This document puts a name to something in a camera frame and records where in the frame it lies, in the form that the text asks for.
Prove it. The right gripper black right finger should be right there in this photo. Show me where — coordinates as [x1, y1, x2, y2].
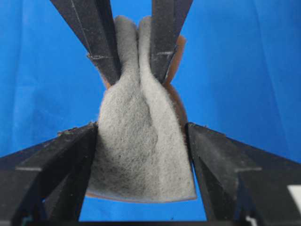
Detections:
[185, 123, 301, 226]

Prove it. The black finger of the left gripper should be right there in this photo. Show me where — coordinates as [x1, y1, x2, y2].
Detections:
[150, 0, 193, 83]
[51, 0, 121, 85]

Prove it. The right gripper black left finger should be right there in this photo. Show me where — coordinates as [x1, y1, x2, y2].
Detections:
[0, 123, 97, 226]

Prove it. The grey and orange sponge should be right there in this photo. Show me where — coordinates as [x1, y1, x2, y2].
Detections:
[86, 16, 196, 203]

